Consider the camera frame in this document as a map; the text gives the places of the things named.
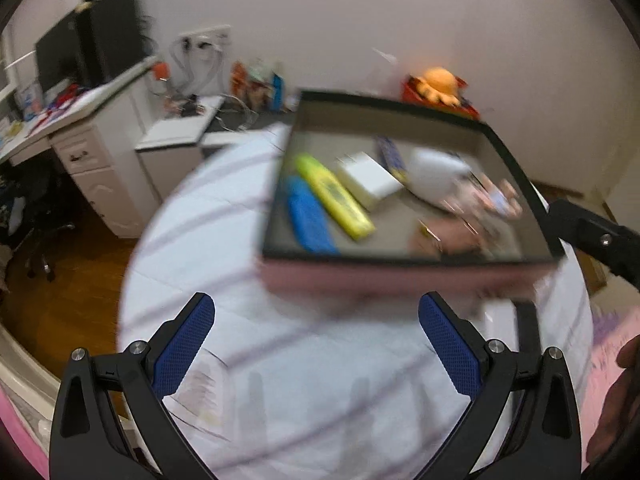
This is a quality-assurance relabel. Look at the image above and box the white desk with drawers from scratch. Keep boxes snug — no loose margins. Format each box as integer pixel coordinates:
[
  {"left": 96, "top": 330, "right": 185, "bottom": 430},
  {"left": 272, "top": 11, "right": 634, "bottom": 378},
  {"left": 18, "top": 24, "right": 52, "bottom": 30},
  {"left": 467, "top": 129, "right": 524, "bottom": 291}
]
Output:
[{"left": 0, "top": 55, "right": 161, "bottom": 238}]

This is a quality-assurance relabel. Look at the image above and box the white charger plug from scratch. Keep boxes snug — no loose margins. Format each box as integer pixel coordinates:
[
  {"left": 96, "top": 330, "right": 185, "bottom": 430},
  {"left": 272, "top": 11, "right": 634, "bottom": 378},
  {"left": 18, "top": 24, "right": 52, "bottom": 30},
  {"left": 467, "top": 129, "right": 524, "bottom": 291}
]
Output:
[{"left": 336, "top": 151, "right": 405, "bottom": 211}]

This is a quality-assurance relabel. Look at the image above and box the pink cloth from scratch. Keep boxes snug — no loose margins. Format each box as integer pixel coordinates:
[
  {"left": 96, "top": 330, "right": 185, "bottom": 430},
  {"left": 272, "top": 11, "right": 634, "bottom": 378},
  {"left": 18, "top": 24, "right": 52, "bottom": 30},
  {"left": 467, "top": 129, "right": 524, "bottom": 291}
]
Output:
[{"left": 0, "top": 385, "right": 51, "bottom": 480}]

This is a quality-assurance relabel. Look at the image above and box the black side table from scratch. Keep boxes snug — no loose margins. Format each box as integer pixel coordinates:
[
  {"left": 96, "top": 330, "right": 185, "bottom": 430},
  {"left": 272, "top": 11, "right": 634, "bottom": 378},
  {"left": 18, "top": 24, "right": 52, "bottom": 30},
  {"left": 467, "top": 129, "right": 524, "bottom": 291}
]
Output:
[{"left": 200, "top": 107, "right": 301, "bottom": 148}]

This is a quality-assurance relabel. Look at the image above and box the red plastic basket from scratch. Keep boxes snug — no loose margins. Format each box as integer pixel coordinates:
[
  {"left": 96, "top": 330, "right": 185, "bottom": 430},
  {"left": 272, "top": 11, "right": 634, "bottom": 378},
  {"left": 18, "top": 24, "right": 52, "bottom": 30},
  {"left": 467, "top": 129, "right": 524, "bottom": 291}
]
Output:
[{"left": 402, "top": 76, "right": 481, "bottom": 121}]

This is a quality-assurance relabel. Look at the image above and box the blue tube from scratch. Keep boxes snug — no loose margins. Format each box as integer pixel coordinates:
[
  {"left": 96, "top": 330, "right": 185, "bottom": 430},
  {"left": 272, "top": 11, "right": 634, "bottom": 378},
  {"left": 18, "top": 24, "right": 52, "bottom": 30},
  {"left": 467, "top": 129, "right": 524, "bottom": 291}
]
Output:
[{"left": 286, "top": 176, "right": 341, "bottom": 255}]

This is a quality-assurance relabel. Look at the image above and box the orange plush octopus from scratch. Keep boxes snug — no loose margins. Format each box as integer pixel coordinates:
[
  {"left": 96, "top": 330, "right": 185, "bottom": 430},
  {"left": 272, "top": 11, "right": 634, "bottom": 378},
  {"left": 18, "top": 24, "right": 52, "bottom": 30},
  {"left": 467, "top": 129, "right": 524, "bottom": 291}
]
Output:
[{"left": 417, "top": 67, "right": 463, "bottom": 103}]

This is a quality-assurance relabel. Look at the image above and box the black office chair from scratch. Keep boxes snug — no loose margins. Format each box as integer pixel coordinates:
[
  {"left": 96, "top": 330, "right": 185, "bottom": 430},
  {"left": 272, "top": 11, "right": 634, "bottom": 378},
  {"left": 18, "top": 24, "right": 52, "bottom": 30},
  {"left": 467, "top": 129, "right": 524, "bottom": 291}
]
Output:
[{"left": 0, "top": 170, "right": 76, "bottom": 281}]

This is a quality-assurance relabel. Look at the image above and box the blue patterned small box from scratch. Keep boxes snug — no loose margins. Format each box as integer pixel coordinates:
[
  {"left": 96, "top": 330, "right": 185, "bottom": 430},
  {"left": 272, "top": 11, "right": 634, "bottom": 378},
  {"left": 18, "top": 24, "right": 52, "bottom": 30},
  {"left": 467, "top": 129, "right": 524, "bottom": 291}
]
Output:
[{"left": 375, "top": 136, "right": 412, "bottom": 183}]

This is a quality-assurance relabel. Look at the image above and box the white striped tablecloth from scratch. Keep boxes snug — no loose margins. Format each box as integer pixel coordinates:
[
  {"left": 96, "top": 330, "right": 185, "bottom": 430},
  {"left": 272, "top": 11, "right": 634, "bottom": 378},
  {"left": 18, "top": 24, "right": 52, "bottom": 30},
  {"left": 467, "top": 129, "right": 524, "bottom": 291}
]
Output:
[{"left": 117, "top": 122, "right": 596, "bottom": 480}]

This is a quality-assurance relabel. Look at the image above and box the white wall outlet strip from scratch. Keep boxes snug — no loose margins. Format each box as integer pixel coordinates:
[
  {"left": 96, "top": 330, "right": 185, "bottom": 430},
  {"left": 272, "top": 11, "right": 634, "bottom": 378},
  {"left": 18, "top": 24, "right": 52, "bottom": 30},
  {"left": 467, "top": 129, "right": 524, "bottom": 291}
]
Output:
[{"left": 177, "top": 24, "right": 233, "bottom": 50}]

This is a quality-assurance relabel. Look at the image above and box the tall black box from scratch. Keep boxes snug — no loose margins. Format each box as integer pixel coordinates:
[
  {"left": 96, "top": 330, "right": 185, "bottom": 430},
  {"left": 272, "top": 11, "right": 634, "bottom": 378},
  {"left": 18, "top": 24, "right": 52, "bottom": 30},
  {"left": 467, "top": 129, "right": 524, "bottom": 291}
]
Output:
[{"left": 75, "top": 0, "right": 146, "bottom": 88}]

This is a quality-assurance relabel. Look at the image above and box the yellow highlighter pen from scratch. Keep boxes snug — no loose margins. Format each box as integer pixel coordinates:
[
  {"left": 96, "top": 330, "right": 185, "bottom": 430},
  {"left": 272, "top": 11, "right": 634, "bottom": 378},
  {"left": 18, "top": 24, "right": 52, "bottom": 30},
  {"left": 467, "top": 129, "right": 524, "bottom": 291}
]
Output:
[{"left": 294, "top": 154, "right": 376, "bottom": 241}]

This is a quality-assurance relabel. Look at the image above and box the pink pig figurine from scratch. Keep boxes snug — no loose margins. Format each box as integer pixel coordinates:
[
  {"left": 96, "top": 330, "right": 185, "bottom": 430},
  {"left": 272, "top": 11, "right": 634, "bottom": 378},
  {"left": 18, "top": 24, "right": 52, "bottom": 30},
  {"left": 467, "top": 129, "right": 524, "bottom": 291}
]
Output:
[{"left": 450, "top": 175, "right": 523, "bottom": 226}]

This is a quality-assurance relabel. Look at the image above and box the white charging cable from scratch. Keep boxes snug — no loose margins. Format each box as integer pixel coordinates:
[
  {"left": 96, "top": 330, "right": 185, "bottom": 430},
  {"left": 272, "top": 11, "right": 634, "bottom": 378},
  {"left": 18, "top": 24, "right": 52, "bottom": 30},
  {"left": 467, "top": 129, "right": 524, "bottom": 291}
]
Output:
[{"left": 220, "top": 94, "right": 258, "bottom": 132}]

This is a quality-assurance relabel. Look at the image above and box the dark green cardboard box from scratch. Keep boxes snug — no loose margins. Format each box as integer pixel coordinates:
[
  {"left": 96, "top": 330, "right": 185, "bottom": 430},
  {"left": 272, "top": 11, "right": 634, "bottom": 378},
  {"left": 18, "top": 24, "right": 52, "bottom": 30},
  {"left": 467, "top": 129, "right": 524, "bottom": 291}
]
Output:
[{"left": 260, "top": 89, "right": 563, "bottom": 296}]

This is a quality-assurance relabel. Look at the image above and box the pink floral bedding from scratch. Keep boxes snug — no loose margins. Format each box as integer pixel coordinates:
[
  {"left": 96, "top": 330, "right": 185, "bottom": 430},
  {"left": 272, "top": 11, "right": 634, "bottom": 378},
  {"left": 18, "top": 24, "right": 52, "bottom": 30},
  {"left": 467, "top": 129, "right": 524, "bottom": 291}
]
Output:
[{"left": 580, "top": 305, "right": 640, "bottom": 441}]

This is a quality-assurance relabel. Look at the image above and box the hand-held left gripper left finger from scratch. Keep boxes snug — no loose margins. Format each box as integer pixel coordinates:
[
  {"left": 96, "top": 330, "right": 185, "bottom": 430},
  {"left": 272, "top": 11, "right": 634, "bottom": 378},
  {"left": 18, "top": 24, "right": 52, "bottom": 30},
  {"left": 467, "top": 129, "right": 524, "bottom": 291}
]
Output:
[{"left": 49, "top": 292, "right": 217, "bottom": 480}]

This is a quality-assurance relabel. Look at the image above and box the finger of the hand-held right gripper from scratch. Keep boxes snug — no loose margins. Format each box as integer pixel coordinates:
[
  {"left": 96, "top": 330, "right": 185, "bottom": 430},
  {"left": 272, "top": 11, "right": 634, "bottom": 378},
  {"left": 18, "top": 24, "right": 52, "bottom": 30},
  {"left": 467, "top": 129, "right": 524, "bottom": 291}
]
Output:
[{"left": 547, "top": 199, "right": 640, "bottom": 292}]

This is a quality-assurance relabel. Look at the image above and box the white low cabinet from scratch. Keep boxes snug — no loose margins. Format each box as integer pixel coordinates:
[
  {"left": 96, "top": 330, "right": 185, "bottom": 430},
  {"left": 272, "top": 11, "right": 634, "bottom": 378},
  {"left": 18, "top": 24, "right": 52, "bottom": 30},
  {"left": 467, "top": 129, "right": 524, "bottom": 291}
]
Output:
[{"left": 135, "top": 95, "right": 226, "bottom": 201}]

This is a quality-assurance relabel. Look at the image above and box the person's right hand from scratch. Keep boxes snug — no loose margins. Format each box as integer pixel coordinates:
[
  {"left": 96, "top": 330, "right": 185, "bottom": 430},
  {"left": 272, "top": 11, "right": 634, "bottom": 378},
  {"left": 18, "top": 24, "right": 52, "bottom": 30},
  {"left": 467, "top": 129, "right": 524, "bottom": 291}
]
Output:
[{"left": 586, "top": 334, "right": 640, "bottom": 466}]

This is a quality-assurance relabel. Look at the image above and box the black computer monitor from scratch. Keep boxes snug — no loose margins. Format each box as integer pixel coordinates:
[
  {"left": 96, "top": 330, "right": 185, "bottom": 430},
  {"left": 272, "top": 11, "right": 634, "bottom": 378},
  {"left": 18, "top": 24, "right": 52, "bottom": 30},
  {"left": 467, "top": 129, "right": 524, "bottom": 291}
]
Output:
[{"left": 35, "top": 20, "right": 83, "bottom": 93}]

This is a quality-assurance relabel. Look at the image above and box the clear bottle orange cap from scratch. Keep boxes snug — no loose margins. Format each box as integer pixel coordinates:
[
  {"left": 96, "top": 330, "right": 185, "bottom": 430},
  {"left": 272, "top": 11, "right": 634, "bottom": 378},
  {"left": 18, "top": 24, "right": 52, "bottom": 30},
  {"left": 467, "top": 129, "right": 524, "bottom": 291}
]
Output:
[{"left": 150, "top": 60, "right": 176, "bottom": 111}]

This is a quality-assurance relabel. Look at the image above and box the black power cable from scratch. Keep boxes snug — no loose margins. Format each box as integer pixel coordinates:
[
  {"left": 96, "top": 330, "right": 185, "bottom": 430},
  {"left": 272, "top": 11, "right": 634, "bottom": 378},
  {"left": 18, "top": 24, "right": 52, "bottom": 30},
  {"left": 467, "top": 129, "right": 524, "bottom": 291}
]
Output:
[{"left": 170, "top": 42, "right": 223, "bottom": 98}]

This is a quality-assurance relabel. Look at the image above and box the orange snack bag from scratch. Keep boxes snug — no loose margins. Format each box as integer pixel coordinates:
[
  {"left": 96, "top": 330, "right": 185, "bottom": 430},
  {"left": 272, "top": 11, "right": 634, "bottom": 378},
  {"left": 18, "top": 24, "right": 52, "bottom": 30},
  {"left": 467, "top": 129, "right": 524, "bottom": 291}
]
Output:
[{"left": 231, "top": 61, "right": 249, "bottom": 106}]

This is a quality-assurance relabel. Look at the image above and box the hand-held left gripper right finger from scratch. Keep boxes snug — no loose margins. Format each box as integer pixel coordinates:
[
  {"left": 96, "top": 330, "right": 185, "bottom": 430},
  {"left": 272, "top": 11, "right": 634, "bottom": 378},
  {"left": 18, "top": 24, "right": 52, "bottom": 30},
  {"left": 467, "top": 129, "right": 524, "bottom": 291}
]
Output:
[{"left": 417, "top": 292, "right": 583, "bottom": 480}]

